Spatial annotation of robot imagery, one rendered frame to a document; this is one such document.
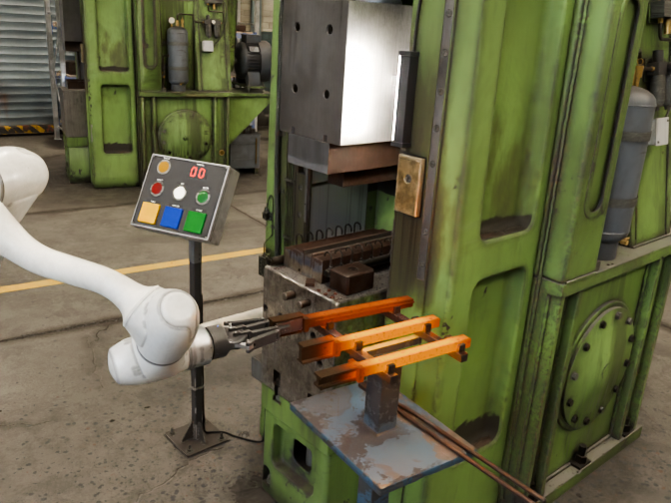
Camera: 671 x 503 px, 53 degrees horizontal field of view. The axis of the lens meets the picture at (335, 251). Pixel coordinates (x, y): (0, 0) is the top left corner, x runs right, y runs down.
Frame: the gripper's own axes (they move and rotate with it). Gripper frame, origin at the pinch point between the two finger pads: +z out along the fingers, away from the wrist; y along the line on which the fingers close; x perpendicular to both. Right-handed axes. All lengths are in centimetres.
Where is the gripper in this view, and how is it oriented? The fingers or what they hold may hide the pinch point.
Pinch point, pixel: (287, 324)
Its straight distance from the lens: 160.4
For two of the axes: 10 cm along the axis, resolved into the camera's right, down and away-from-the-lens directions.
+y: 5.5, 3.1, -7.8
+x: 0.5, -9.4, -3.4
